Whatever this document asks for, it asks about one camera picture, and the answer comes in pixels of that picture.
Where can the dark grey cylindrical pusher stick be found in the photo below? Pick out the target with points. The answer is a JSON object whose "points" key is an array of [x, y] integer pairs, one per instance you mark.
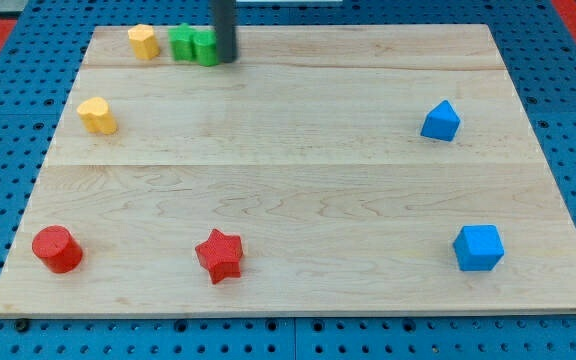
{"points": [[225, 26]]}

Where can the yellow hexagon block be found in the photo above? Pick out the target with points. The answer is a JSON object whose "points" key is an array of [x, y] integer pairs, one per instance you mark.
{"points": [[143, 41]]}

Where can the yellow heart block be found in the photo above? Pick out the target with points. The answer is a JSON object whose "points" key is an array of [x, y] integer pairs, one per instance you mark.
{"points": [[96, 116]]}

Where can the green cylinder block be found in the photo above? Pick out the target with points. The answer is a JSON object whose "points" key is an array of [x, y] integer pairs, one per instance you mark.
{"points": [[204, 43]]}

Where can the green star block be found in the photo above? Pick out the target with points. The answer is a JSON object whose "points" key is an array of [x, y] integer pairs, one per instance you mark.
{"points": [[181, 42]]}

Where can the light wooden board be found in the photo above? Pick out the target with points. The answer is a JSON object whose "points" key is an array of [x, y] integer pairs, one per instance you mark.
{"points": [[308, 148]]}

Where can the blue triangular prism block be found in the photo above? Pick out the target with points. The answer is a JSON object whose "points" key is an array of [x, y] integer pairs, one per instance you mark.
{"points": [[441, 123]]}

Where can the red star block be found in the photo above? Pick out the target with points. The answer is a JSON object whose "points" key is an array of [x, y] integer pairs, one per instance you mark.
{"points": [[220, 255]]}

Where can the red cylinder block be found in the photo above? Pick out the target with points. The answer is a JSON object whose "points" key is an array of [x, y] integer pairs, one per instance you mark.
{"points": [[57, 249]]}

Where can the blue cube block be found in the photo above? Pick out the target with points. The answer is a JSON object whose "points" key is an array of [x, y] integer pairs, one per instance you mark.
{"points": [[478, 247]]}

